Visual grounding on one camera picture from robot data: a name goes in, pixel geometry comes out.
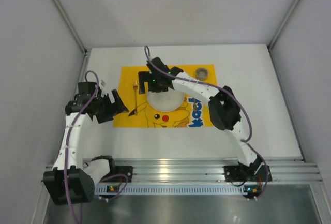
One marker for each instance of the copper spoon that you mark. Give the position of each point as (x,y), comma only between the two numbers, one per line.
(194,107)

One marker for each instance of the white paper plate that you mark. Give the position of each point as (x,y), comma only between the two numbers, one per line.
(165,101)

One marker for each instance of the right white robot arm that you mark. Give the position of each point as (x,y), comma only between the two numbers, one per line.
(225,111)

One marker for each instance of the yellow Pikachu placemat cloth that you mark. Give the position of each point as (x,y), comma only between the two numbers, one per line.
(148,117)

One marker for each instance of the aluminium mounting rail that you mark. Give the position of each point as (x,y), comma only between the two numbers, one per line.
(172,171)

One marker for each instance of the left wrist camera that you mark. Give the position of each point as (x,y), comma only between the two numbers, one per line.
(102,85)

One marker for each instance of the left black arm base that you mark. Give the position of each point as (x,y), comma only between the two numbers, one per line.
(117,174)

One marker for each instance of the copper fork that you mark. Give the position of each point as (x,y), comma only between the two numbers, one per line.
(135,88)

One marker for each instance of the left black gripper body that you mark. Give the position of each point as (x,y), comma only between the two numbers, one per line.
(109,107)

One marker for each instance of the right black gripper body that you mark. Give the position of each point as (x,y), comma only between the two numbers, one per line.
(142,76)

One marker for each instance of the perforated grey cable duct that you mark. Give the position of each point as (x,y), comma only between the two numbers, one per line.
(177,190)

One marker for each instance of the small grey cup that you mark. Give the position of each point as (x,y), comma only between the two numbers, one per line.
(201,74)

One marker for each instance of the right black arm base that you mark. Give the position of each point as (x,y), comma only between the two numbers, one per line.
(243,173)

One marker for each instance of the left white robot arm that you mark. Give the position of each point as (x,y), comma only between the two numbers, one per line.
(69,181)

